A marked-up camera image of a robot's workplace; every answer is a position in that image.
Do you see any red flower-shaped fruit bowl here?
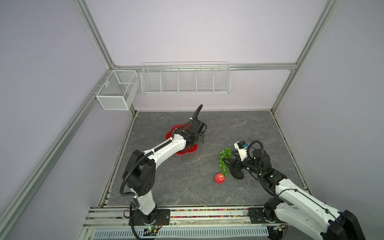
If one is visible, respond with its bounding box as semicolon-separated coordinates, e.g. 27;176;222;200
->
165;124;199;156

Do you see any green grape bunch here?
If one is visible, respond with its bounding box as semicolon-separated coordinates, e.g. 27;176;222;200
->
218;146;233;177

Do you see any red apple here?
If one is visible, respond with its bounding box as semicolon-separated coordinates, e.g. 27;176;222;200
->
214;173;226;184

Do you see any dark avocado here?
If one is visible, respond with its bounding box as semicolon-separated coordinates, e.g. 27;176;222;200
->
230;167;244;180

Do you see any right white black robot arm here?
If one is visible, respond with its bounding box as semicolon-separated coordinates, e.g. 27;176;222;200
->
223;149;366;240

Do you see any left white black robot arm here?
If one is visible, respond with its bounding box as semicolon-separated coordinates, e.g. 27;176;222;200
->
119;117;207;224

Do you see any white vent grille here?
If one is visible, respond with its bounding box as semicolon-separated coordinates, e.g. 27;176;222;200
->
90;226;269;240

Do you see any small white mesh basket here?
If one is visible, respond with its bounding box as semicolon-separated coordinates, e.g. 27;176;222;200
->
96;70;140;111

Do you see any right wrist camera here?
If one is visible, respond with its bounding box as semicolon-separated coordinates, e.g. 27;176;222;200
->
234;141;248;161

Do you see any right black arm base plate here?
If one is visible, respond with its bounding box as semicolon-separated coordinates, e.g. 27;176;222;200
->
247;207;284;224

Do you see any long white wire basket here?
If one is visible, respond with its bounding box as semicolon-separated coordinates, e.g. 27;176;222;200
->
141;62;232;95

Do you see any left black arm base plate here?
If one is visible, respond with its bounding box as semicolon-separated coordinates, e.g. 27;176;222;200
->
131;209;171;226

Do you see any aluminium front rail frame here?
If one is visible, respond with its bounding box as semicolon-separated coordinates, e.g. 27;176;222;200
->
77;204;343;240

